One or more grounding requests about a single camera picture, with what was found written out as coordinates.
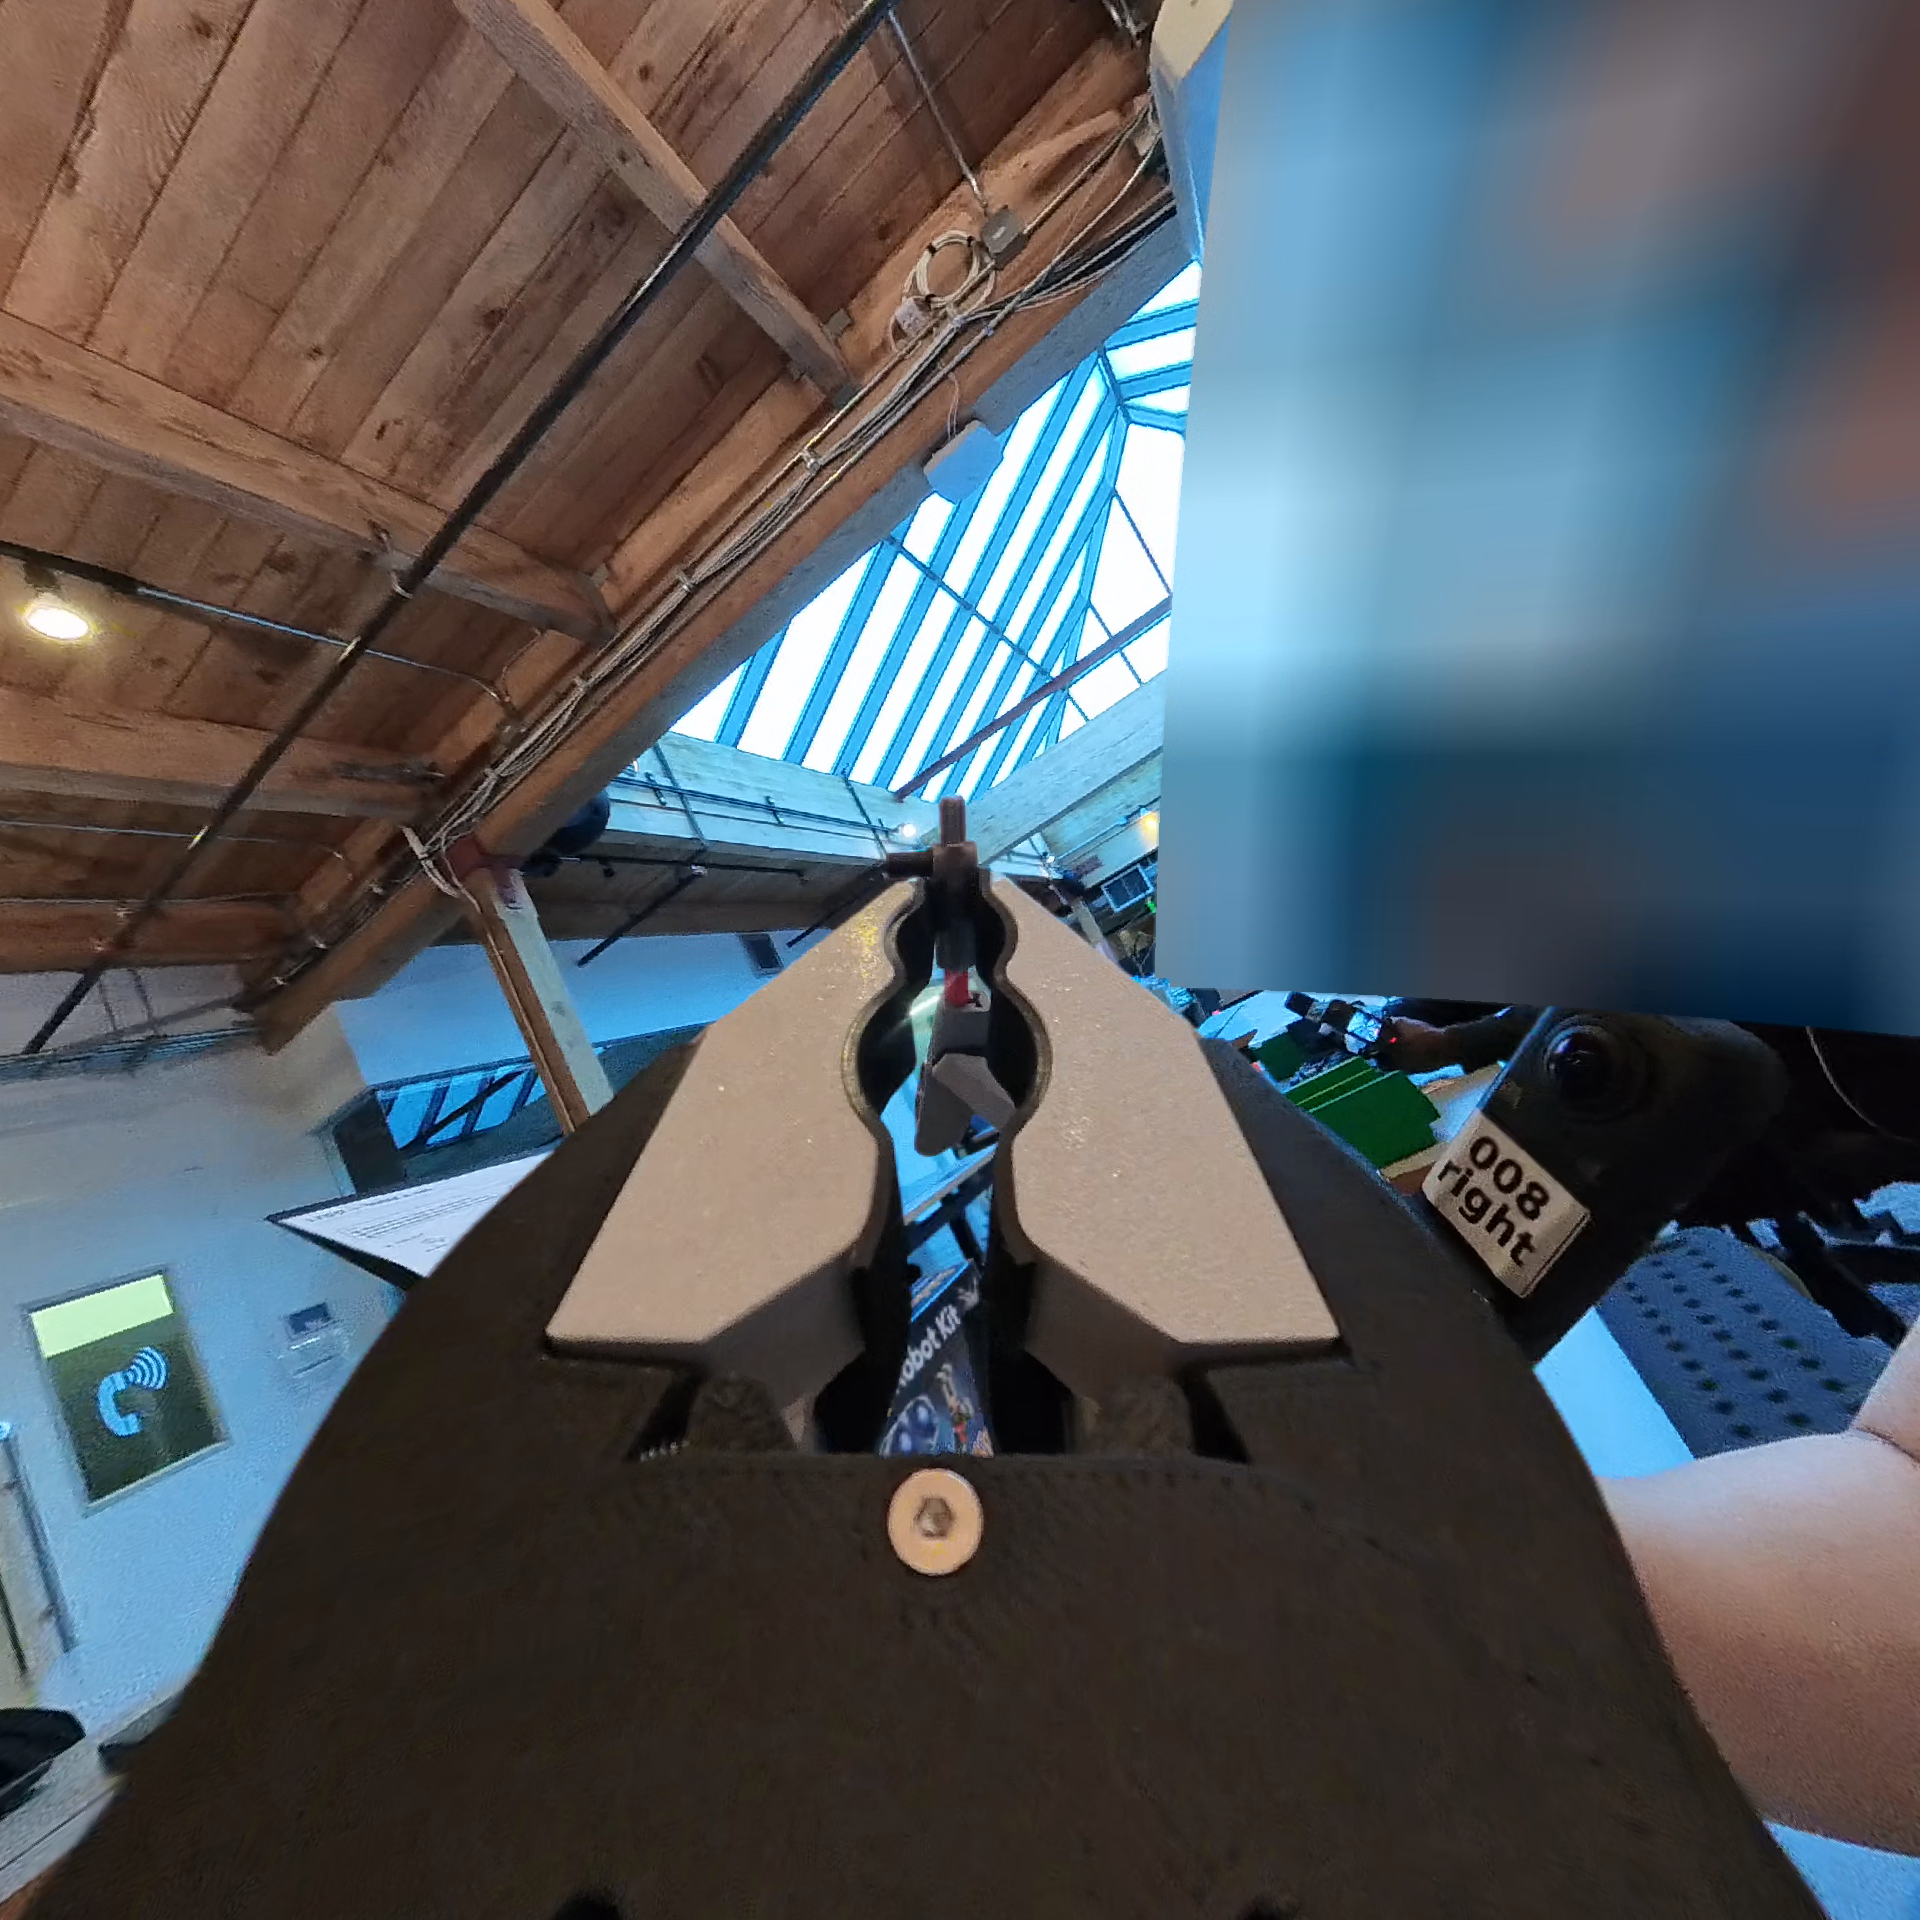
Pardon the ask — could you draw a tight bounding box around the white instruction sheet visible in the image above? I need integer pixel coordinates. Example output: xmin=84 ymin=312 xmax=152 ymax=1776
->
xmin=268 ymin=1147 xmax=559 ymax=1296

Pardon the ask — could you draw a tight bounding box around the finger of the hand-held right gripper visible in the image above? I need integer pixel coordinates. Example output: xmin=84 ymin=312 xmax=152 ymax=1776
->
xmin=912 ymin=1048 xmax=1007 ymax=1162

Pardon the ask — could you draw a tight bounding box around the wooden post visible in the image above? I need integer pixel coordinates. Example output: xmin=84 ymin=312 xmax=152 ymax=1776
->
xmin=464 ymin=840 xmax=616 ymax=1127

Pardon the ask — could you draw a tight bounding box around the large green plastic bin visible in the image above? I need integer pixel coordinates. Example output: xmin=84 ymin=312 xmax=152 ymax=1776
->
xmin=1258 ymin=1037 xmax=1445 ymax=1174

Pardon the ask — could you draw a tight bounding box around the glass skylight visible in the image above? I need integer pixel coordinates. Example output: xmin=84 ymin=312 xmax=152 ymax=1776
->
xmin=668 ymin=256 xmax=1202 ymax=805

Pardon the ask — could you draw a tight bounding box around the blue robot kit box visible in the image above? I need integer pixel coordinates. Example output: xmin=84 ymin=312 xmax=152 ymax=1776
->
xmin=884 ymin=1261 xmax=994 ymax=1457

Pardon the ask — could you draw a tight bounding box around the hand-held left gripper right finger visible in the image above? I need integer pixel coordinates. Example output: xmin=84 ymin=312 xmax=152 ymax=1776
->
xmin=972 ymin=873 xmax=1341 ymax=1454

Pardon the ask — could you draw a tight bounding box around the wall window phone icon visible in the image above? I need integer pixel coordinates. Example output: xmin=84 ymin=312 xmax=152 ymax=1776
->
xmin=22 ymin=1266 xmax=231 ymax=1510

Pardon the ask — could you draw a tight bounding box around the person's right forearm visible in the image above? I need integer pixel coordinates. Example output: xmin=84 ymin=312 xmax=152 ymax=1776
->
xmin=1598 ymin=1352 xmax=1920 ymax=1866

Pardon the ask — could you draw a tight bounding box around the grey connector red-tipped axle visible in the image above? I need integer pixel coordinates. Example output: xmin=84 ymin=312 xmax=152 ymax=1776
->
xmin=882 ymin=798 xmax=994 ymax=1011

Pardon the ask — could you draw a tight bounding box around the black ceiling pipe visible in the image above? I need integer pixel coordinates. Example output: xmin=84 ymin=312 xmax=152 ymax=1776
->
xmin=22 ymin=0 xmax=903 ymax=1051

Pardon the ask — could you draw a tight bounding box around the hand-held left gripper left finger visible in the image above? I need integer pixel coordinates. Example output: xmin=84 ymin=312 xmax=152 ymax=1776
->
xmin=547 ymin=883 xmax=927 ymax=1454

